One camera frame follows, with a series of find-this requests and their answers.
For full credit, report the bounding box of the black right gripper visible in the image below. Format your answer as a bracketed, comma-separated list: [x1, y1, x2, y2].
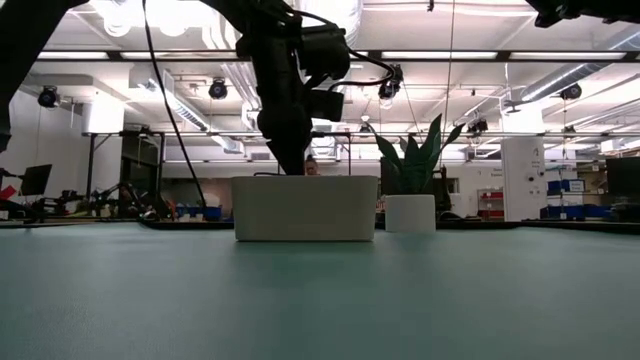
[524, 0, 640, 29]

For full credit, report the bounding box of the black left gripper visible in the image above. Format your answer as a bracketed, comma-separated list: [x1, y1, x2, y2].
[235, 29, 345, 176]

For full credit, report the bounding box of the white LED light strip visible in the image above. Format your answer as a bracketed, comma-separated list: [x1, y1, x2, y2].
[37, 51, 109, 60]
[382, 51, 499, 60]
[119, 51, 239, 60]
[509, 51, 627, 60]

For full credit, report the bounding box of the white plastic storage bin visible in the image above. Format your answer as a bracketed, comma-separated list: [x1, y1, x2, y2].
[230, 174, 380, 243]

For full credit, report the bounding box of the black monitor behind plant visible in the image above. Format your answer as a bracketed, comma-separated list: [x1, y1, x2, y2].
[378, 156, 401, 197]

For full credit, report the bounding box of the blue crate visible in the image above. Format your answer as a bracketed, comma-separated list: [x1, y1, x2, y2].
[187, 205, 224, 221]

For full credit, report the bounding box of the green snake plant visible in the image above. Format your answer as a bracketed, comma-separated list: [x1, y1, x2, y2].
[367, 113, 466, 196]

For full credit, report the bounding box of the white cylindrical plant pot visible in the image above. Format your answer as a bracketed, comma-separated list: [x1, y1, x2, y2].
[384, 193, 437, 234]

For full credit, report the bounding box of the large black monitor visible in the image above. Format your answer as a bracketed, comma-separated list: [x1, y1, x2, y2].
[606, 156, 640, 196]

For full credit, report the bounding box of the white room pillar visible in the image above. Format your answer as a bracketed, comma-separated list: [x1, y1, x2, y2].
[501, 137, 547, 222]

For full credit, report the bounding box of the long blue storage bin row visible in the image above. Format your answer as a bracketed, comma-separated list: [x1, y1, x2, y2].
[539, 203, 604, 220]

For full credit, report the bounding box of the shelf with red bins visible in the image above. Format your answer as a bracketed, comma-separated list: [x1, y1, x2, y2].
[477, 188, 505, 220]

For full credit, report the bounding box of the cluttered background workbench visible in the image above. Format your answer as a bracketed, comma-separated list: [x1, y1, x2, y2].
[0, 192, 121, 224]

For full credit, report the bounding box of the small black tilted monitor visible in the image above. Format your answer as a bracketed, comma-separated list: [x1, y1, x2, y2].
[20, 163, 53, 197]

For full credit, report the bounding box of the grey slanted ceiling duct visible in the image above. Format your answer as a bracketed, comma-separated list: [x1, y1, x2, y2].
[519, 29, 640, 101]

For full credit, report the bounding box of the black overhead frame crossbar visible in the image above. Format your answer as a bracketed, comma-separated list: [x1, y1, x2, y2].
[29, 48, 640, 63]

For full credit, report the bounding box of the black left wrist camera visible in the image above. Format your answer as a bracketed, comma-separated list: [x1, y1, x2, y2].
[299, 23, 351, 81]

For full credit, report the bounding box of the black left wrist camera cable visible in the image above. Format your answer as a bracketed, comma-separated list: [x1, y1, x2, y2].
[299, 9, 396, 94]

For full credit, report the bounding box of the long black left arm cable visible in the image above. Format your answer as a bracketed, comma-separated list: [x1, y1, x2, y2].
[141, 0, 208, 207]

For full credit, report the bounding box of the black framed enclosure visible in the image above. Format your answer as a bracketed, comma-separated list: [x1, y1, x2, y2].
[82, 130, 166, 221]

